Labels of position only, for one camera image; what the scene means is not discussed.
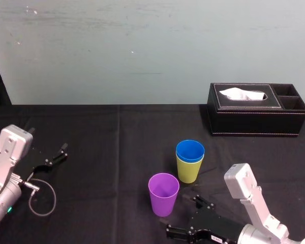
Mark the black leather tissue box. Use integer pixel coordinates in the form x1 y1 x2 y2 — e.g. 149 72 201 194
206 82 305 138

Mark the yellow-green plastic cup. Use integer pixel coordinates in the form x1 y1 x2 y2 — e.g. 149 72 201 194
176 153 205 184

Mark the white paper tissue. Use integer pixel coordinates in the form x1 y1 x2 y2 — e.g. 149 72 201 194
218 87 268 102

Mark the blue plastic cup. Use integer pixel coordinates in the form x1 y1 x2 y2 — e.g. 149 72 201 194
175 139 205 164

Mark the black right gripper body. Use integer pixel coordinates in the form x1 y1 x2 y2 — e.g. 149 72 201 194
190 207 245 244

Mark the thin grey looped cable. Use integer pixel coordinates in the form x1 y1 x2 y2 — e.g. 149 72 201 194
23 177 57 217

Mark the purple plastic cup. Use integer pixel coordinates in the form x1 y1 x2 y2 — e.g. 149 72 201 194
148 172 180 218

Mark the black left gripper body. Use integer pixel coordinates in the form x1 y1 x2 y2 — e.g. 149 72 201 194
14 146 45 181

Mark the black table cloth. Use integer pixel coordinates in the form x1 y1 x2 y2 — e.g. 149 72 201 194
0 103 305 244

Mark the plain pale wall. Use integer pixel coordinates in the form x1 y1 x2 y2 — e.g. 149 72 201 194
0 0 305 105

